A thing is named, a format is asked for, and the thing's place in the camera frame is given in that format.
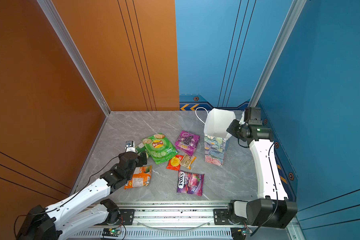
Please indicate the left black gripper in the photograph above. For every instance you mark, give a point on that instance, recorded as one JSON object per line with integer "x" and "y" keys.
{"x": 139, "y": 159}

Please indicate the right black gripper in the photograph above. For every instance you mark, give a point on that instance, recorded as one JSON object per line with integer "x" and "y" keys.
{"x": 231, "y": 129}

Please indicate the orange white snack bag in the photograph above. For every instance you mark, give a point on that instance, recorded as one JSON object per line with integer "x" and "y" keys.
{"x": 141, "y": 177}

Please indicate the floral paper gift bag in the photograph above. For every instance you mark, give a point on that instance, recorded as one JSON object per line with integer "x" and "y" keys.
{"x": 216, "y": 135}

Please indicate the green Lays chips bag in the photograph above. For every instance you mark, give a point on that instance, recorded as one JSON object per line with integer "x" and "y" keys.
{"x": 159, "y": 148}

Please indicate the purple grape snack bag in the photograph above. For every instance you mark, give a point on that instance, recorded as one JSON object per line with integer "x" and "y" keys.
{"x": 187, "y": 142}

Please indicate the green white snack packet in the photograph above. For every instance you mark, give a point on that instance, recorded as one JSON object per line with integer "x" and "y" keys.
{"x": 140, "y": 148}

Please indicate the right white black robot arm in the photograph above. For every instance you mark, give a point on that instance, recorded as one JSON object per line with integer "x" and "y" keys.
{"x": 273, "y": 207}

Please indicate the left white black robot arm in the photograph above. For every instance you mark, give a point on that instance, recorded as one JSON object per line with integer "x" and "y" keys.
{"x": 89, "y": 207}

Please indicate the purple Fox's candy bag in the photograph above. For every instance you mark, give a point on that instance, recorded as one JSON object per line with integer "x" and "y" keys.
{"x": 190, "y": 183}

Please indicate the red yellow snack packet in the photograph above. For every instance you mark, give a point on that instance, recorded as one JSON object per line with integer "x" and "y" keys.
{"x": 174, "y": 163}

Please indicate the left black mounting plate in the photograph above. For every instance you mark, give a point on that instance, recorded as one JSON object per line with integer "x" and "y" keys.
{"x": 126, "y": 217}

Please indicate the black mounting plate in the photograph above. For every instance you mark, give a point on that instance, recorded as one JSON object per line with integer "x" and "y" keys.
{"x": 126, "y": 217}
{"x": 228, "y": 217}

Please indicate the tan cracker packet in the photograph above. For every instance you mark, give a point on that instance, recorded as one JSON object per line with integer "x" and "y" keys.
{"x": 187, "y": 161}

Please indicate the left green circuit board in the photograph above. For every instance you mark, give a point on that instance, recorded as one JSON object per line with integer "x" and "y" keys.
{"x": 109, "y": 233}

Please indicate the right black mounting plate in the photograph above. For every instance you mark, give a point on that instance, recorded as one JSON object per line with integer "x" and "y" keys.
{"x": 228, "y": 217}

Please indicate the right circuit board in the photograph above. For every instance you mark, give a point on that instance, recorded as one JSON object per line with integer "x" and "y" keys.
{"x": 240, "y": 233}

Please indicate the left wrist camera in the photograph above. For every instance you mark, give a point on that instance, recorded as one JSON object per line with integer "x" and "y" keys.
{"x": 130, "y": 146}

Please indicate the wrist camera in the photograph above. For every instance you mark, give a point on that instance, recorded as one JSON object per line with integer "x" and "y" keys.
{"x": 130, "y": 146}
{"x": 253, "y": 116}

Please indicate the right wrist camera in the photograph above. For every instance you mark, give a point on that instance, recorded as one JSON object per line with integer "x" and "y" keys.
{"x": 253, "y": 116}

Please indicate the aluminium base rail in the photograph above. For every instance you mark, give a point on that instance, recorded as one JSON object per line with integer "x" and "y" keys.
{"x": 185, "y": 221}

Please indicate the right aluminium corner post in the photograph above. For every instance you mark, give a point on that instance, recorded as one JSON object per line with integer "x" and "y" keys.
{"x": 282, "y": 38}

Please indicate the aluminium corner post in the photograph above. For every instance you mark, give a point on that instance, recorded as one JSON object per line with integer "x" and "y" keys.
{"x": 282, "y": 38}
{"x": 63, "y": 34}

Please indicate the left aluminium corner post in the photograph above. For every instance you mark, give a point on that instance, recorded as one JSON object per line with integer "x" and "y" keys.
{"x": 63, "y": 34}

